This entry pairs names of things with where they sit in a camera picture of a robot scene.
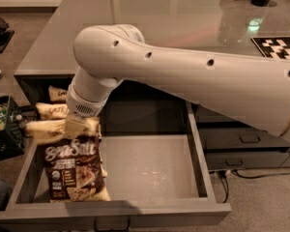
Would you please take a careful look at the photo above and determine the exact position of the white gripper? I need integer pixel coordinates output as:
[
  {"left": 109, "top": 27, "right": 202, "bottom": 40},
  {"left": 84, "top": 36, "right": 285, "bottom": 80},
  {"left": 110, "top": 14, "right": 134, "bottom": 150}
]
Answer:
[{"left": 64, "top": 85, "right": 106, "bottom": 139}]

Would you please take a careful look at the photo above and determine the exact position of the brown chip bag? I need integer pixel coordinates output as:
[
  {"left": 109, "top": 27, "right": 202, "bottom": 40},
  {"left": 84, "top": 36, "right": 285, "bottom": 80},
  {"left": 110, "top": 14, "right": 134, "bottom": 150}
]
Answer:
[
  {"left": 36, "top": 102, "right": 69, "bottom": 120},
  {"left": 29, "top": 117, "right": 110, "bottom": 202},
  {"left": 48, "top": 86, "right": 68, "bottom": 102}
]

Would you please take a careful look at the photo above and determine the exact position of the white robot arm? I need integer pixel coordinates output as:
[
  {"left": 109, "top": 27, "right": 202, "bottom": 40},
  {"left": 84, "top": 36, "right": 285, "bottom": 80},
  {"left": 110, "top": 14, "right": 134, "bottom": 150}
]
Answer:
[{"left": 67, "top": 24, "right": 290, "bottom": 142}]

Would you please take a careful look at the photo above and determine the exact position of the open grey top drawer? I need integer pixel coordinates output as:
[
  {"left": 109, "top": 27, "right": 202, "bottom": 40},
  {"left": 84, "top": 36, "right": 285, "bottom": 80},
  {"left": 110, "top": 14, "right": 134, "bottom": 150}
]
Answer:
[{"left": 0, "top": 104, "right": 231, "bottom": 232}]

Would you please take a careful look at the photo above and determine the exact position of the closed middle right drawer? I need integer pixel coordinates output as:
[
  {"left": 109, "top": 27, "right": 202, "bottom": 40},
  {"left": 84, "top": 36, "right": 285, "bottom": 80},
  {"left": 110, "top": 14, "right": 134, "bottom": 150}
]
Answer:
[{"left": 198, "top": 122, "right": 290, "bottom": 151}]

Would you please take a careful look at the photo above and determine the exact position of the closed drawer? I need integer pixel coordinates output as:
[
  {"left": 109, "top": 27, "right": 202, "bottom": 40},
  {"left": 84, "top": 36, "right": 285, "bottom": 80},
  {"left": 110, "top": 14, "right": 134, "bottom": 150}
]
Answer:
[
  {"left": 198, "top": 122, "right": 290, "bottom": 151},
  {"left": 205, "top": 152, "right": 290, "bottom": 170}
]

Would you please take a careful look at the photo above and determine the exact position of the closed lower right drawer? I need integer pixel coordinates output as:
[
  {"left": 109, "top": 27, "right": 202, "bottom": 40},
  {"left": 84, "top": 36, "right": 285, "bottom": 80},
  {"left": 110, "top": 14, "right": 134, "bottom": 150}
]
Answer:
[{"left": 205, "top": 152, "right": 290, "bottom": 170}]

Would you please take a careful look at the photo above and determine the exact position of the grey cabinet with counter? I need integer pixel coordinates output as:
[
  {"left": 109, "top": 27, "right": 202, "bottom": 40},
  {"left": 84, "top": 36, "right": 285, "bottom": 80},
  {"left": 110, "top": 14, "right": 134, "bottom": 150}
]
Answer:
[{"left": 14, "top": 0, "right": 290, "bottom": 172}]

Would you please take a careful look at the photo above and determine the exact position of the black plastic crate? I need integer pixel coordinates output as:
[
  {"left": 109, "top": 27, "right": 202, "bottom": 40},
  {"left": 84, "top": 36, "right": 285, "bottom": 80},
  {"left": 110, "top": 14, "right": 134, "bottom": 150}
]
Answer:
[{"left": 0, "top": 96, "right": 24, "bottom": 160}]

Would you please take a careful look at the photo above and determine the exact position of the black white marker tag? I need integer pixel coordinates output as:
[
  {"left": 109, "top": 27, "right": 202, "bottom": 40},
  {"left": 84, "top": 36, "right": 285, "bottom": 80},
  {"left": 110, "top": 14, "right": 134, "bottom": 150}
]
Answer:
[{"left": 251, "top": 36, "right": 290, "bottom": 60}]

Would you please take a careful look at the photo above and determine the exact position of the black floor cable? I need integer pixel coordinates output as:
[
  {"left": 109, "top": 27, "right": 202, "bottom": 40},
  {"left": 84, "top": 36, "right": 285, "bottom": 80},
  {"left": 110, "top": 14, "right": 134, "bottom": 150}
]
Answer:
[{"left": 216, "top": 167, "right": 290, "bottom": 204}]

